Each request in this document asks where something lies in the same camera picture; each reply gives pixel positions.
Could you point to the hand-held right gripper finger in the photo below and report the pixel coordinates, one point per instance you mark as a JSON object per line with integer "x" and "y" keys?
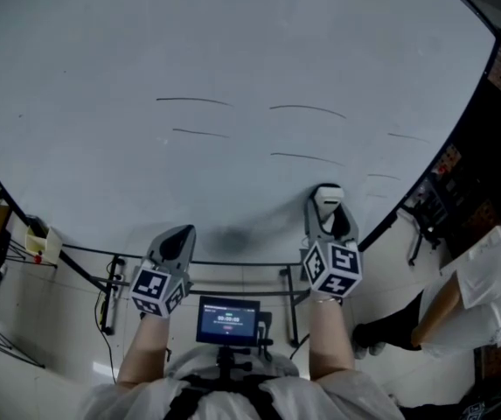
{"x": 312, "y": 221}
{"x": 353, "y": 230}

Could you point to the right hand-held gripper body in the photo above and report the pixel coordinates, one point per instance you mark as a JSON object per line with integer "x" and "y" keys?
{"x": 344, "y": 263}

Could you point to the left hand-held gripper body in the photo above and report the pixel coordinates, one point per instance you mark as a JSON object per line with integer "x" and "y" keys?
{"x": 149, "y": 284}

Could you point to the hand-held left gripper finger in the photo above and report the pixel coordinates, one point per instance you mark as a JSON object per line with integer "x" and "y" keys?
{"x": 190, "y": 252}
{"x": 155, "y": 245}

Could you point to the white board eraser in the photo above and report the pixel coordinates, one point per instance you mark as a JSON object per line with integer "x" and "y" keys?
{"x": 329, "y": 199}

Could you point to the large white whiteboard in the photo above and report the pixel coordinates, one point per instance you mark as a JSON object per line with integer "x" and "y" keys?
{"x": 189, "y": 37}

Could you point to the person's left forearm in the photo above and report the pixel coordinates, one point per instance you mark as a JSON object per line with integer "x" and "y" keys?
{"x": 145, "y": 348}

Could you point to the person's right forearm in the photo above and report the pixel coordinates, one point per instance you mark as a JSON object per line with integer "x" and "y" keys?
{"x": 331, "y": 339}

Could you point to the black television stand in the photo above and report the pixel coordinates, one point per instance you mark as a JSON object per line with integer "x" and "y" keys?
{"x": 429, "y": 230}

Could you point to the small black monitor screen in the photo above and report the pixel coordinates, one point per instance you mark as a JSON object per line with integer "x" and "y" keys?
{"x": 227, "y": 322}

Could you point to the black box beside monitor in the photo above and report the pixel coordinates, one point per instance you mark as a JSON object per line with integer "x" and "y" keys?
{"x": 265, "y": 333}

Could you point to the cream marker holder box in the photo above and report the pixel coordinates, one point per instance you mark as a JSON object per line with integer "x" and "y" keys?
{"x": 46, "y": 247}

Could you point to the small red round knob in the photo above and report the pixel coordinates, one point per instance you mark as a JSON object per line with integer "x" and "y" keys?
{"x": 38, "y": 259}

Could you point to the person's white shirt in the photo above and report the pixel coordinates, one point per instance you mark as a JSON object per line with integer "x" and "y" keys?
{"x": 342, "y": 396}

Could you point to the large black television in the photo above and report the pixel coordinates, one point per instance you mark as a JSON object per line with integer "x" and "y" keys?
{"x": 495, "y": 147}

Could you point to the black monitor mount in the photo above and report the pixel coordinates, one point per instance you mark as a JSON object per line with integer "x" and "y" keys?
{"x": 230, "y": 363}

